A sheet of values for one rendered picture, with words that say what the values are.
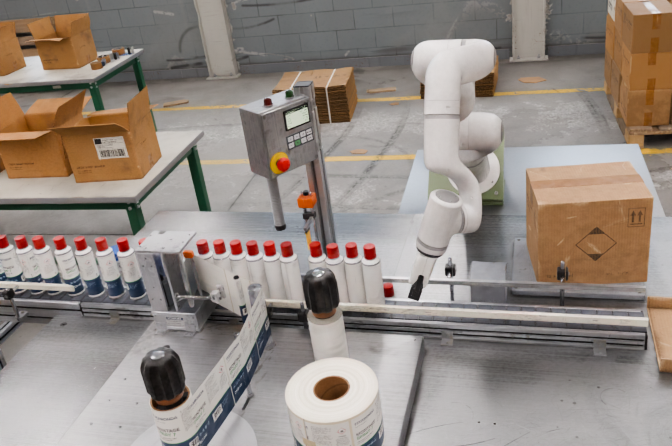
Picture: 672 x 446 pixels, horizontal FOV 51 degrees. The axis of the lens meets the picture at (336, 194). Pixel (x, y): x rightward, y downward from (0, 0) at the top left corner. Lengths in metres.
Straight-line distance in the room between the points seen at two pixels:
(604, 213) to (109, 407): 1.38
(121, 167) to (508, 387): 2.22
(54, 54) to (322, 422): 4.88
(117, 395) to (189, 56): 6.35
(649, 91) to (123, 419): 4.05
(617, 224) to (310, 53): 5.78
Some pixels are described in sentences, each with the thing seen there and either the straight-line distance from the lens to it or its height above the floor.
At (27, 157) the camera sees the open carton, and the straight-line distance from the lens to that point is 3.78.
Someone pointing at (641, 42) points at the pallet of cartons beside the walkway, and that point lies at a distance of 4.96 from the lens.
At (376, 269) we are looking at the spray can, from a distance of 1.92.
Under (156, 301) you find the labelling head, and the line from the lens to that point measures 2.07.
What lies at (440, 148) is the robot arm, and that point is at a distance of 1.77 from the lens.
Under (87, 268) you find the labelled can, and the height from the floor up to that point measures 0.99.
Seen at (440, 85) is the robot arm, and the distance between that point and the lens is 1.77.
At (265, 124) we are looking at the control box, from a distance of 1.82.
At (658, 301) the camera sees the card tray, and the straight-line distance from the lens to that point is 2.10.
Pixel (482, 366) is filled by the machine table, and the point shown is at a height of 0.83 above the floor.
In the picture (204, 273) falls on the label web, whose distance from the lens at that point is 2.07.
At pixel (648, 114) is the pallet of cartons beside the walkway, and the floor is 0.23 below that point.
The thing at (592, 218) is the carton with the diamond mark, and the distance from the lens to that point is 2.04.
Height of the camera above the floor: 2.05
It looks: 26 degrees down
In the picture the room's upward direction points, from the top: 8 degrees counter-clockwise
